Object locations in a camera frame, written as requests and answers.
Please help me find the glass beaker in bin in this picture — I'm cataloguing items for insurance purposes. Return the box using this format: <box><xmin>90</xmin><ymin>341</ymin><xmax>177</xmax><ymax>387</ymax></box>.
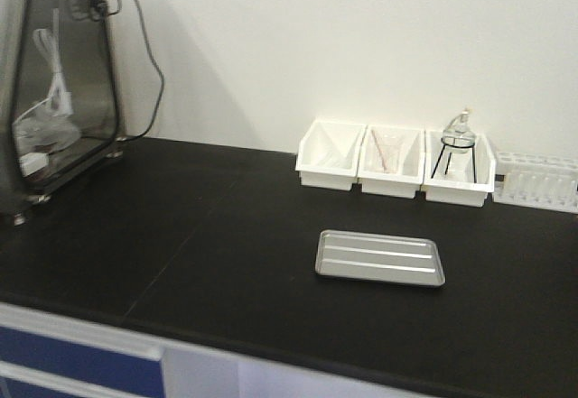
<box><xmin>375</xmin><ymin>129</ymin><xmax>403</xmax><ymax>173</ymax></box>

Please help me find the left white storage bin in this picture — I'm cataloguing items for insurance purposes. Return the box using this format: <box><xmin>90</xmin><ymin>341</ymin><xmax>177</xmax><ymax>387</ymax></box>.
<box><xmin>295</xmin><ymin>119</ymin><xmax>367</xmax><ymax>191</ymax></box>

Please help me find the middle white storage bin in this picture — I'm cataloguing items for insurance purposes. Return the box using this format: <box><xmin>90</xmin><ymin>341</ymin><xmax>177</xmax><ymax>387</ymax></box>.
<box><xmin>357</xmin><ymin>125</ymin><xmax>425</xmax><ymax>199</ymax></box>

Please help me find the glass stirring rod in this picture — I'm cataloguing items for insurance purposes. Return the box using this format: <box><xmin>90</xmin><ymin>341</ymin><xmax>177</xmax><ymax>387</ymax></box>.
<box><xmin>371</xmin><ymin>128</ymin><xmax>388</xmax><ymax>173</ymax></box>

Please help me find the right white storage bin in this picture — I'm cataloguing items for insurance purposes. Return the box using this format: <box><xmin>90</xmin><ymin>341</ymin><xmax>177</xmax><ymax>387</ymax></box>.
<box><xmin>421</xmin><ymin>130</ymin><xmax>496</xmax><ymax>208</ymax></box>

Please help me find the grey power cable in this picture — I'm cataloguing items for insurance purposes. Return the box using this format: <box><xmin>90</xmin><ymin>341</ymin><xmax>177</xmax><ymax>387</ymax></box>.
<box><xmin>117</xmin><ymin>0</ymin><xmax>165</xmax><ymax>142</ymax></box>

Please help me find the round glass flask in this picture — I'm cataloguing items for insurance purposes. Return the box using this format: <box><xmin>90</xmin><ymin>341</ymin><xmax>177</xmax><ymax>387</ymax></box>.
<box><xmin>441</xmin><ymin>108</ymin><xmax>477</xmax><ymax>153</ymax></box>

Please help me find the white cable inside cabinet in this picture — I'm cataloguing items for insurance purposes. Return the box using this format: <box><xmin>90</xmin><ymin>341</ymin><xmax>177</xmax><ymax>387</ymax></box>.
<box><xmin>13</xmin><ymin>8</ymin><xmax>76</xmax><ymax>146</ymax></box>

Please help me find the black wire tripod stand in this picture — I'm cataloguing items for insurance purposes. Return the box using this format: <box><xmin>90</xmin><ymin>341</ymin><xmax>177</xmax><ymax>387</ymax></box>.
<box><xmin>431</xmin><ymin>136</ymin><xmax>477</xmax><ymax>182</ymax></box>

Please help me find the blue drawer front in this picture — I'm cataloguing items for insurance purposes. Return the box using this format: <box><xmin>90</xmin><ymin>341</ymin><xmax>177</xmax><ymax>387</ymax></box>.
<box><xmin>1</xmin><ymin>327</ymin><xmax>165</xmax><ymax>397</ymax></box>

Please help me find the steel glass-sided cabinet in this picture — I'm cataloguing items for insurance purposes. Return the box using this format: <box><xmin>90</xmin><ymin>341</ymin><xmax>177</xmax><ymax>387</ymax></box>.
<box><xmin>1</xmin><ymin>0</ymin><xmax>125</xmax><ymax>226</ymax></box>

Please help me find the white test tube rack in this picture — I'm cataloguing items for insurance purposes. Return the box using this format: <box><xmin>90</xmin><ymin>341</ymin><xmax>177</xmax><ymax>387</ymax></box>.
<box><xmin>492</xmin><ymin>151</ymin><xmax>577</xmax><ymax>214</ymax></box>

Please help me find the white storage bin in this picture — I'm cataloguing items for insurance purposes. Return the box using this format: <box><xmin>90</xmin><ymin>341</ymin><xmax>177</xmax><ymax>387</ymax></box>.
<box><xmin>357</xmin><ymin>125</ymin><xmax>425</xmax><ymax>199</ymax></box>
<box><xmin>421</xmin><ymin>130</ymin><xmax>496</xmax><ymax>208</ymax></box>
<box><xmin>295</xmin><ymin>119</ymin><xmax>367</xmax><ymax>191</ymax></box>

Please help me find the silver metal tray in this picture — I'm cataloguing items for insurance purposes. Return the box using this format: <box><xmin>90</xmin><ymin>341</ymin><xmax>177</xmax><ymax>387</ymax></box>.
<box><xmin>315</xmin><ymin>230</ymin><xmax>445</xmax><ymax>288</ymax></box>

